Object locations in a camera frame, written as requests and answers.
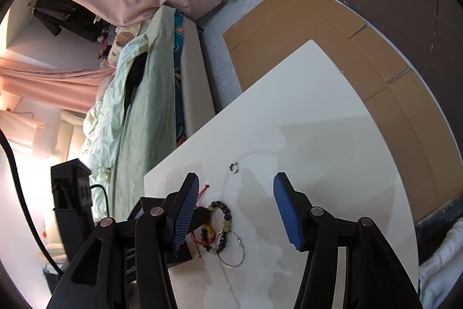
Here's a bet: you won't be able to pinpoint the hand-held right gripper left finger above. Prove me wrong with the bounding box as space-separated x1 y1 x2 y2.
47 172 200 309

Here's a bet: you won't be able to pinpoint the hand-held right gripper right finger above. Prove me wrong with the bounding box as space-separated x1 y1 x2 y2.
273 172 422 309

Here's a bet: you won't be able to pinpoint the red cord bracelet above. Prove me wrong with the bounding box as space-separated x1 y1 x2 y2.
192 184 218 259

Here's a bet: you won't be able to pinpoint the dark and green beaded bracelet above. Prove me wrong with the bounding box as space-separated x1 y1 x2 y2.
208 200 233 257

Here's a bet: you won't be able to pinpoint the black jewelry box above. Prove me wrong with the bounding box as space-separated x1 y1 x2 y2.
126 197 210 264

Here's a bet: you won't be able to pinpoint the thin silver bangle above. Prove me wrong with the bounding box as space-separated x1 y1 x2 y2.
216 229 247 268

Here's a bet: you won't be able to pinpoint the beige headboard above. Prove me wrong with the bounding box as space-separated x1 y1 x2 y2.
54 111 91 165

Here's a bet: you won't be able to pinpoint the pale green duvet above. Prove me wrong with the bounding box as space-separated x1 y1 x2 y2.
80 28 150 179

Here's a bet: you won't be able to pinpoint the green bed blanket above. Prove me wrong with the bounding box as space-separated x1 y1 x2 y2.
109 5 189 219

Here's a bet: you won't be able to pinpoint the narrow pink curtain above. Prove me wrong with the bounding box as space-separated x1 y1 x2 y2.
0 57 116 114

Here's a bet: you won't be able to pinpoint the white bed base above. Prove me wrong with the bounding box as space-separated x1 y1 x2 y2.
181 17 218 136

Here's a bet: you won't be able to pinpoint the black cloth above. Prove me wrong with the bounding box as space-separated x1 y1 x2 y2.
123 52 149 121

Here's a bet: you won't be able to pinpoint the blue patterned bed sheet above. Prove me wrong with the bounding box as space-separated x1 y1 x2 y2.
173 8 189 147

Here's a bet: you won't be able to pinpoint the pile of plush toys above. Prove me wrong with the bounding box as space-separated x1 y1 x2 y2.
95 28 113 60

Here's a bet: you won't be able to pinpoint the white cloth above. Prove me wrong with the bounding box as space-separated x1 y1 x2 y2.
418 218 463 309

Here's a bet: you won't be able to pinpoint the printed cream pillow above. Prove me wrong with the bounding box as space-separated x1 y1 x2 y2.
109 30 140 60

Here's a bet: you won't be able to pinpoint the flat brown cardboard sheet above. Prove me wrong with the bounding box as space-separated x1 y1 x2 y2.
221 0 454 223

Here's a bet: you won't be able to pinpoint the hanging dark clothes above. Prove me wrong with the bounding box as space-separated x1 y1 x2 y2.
32 0 109 42

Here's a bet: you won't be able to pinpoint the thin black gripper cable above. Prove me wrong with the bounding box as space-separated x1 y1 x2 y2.
90 184 111 219

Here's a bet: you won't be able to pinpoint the thick black cable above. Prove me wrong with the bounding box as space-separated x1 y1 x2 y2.
0 130 64 277

